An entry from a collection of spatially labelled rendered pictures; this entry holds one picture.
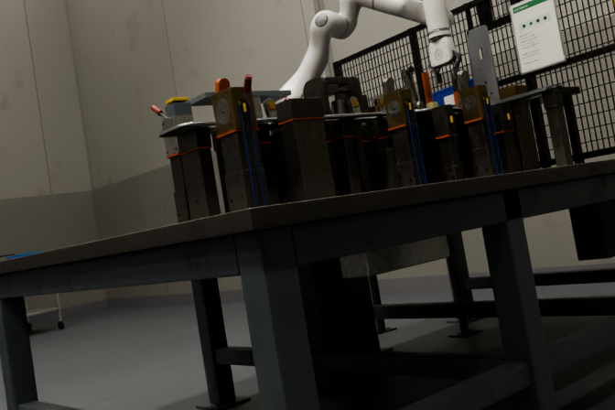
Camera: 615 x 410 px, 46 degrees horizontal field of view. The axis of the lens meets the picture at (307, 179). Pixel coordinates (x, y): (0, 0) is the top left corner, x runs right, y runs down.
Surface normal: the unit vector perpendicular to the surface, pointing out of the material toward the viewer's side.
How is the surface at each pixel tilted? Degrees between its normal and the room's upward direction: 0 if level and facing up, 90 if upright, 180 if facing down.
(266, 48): 90
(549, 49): 90
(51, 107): 90
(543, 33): 90
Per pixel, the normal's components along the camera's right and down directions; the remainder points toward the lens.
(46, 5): 0.65, -0.15
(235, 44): -0.75, 0.08
